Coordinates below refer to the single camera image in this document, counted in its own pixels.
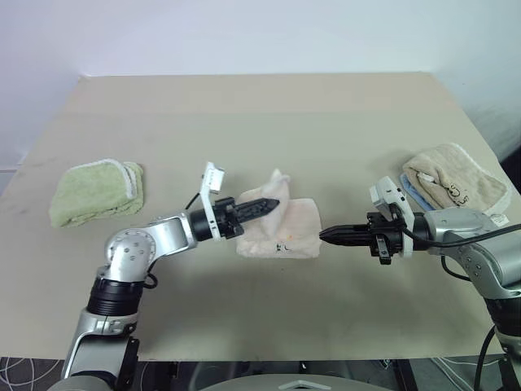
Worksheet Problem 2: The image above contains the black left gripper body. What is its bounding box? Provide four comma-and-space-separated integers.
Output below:
213, 196, 248, 239

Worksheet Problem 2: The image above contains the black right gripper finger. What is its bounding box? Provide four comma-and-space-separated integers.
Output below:
319, 234, 370, 247
319, 223, 370, 237

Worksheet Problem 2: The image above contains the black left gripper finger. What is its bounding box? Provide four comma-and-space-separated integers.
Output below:
243, 201, 282, 224
243, 197, 282, 214

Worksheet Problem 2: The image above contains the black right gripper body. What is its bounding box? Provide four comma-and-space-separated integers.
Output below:
365, 209, 405, 266

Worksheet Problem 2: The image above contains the pink towel with print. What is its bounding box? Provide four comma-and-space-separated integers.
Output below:
235, 167, 322, 260

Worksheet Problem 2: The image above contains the blue folded towel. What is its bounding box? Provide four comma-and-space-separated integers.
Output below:
398, 173, 435, 212

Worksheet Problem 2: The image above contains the beige folded towel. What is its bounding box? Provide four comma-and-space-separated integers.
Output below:
401, 142, 512, 226

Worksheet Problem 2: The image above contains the green folded towel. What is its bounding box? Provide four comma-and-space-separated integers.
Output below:
48, 157, 146, 228

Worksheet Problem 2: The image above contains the grey robot torso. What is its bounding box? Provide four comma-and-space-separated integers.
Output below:
189, 359, 409, 391

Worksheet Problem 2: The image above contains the black patterned floor mat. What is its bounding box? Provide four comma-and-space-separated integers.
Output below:
0, 355, 68, 391

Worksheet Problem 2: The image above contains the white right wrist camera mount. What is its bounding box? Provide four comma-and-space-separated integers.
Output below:
368, 175, 417, 259

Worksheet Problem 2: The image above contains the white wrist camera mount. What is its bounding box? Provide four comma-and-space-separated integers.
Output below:
198, 161, 228, 244
368, 175, 417, 259

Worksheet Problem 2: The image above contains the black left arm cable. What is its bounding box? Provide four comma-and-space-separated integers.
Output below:
142, 190, 204, 289

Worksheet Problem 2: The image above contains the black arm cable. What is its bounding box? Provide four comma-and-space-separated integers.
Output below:
390, 205, 521, 280
142, 190, 204, 289

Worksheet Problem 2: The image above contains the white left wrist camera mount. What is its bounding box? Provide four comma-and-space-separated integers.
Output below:
198, 161, 228, 244

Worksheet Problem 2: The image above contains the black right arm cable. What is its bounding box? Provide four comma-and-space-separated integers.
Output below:
390, 205, 521, 280

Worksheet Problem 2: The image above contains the thick black hanging cable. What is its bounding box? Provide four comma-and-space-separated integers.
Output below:
478, 324, 497, 391

